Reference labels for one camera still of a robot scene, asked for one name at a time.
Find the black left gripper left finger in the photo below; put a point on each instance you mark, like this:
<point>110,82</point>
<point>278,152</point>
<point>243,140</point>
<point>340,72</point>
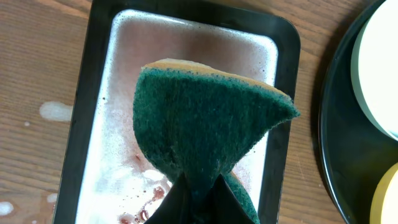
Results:
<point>176,206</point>

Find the mint plate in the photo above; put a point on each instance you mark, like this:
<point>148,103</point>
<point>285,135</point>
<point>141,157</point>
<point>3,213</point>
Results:
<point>374,68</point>

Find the black rectangular soapy tray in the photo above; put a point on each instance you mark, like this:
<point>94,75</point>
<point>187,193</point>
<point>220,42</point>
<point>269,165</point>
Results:
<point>105,178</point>

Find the green and yellow sponge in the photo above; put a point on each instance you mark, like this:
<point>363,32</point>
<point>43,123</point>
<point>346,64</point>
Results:
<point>193,120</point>

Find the yellow plate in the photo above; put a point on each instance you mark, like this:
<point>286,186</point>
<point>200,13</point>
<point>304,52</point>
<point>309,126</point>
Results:
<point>384,202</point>

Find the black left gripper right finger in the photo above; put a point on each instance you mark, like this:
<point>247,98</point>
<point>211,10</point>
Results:
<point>225,209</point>

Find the black round serving tray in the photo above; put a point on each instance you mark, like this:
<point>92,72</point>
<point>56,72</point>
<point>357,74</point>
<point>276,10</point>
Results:
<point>354,153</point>

